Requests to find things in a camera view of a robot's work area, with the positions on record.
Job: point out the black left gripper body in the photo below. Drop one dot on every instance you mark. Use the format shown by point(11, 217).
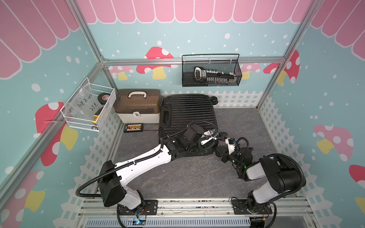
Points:
point(198, 148)

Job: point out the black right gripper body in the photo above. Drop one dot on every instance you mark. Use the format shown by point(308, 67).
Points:
point(234, 158)

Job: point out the black ribbed hard-shell suitcase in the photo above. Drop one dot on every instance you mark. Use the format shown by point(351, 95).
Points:
point(177, 111)

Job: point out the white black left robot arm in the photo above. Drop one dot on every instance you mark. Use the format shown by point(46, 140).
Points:
point(111, 184)

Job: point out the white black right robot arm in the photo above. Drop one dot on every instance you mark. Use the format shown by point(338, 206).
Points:
point(284, 175)

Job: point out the black box with orange parts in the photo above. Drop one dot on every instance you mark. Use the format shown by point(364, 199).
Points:
point(133, 127)

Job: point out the socket wrench set in basket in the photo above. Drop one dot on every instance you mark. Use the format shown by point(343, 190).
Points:
point(202, 75)

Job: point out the brown lidded white toolbox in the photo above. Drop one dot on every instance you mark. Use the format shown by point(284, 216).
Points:
point(138, 106)

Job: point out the yellow black tool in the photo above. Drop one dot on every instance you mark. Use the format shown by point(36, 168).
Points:
point(96, 115)

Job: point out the black tape roll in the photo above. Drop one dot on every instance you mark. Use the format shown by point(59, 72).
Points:
point(103, 98)

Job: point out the plastic bag with writing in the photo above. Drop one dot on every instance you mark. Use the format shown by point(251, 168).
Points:
point(84, 103)

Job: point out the black wire mesh wall basket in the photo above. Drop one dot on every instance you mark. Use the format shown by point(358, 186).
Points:
point(217, 62)

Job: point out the clear wire wall basket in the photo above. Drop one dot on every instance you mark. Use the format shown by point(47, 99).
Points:
point(79, 121)

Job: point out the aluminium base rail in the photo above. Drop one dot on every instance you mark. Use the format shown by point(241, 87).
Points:
point(199, 213)

